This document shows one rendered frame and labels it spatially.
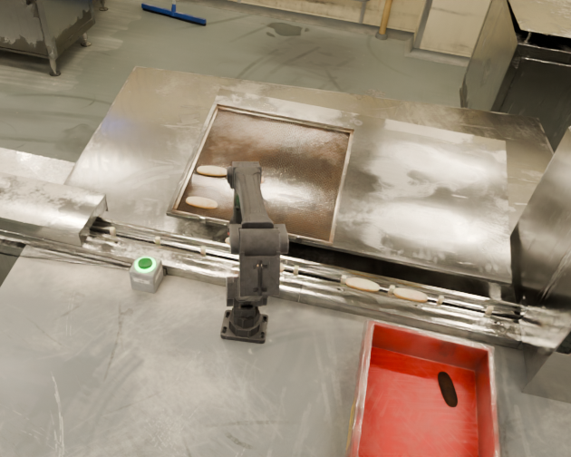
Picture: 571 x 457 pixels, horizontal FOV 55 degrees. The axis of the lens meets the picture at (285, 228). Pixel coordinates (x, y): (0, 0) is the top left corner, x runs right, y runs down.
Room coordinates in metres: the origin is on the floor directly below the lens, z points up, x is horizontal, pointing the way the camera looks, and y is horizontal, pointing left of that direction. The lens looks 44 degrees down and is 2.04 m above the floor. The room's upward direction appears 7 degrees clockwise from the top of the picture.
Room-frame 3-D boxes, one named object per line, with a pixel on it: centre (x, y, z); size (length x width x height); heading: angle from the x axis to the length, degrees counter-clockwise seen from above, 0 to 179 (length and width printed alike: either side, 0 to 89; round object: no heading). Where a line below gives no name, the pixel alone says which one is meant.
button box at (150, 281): (0.97, 0.37, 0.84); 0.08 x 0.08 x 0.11; 84
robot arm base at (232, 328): (0.86, 0.08, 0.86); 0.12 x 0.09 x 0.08; 90
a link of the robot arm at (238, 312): (0.88, 0.08, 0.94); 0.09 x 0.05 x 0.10; 11
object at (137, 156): (1.59, -0.15, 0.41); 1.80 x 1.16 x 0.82; 90
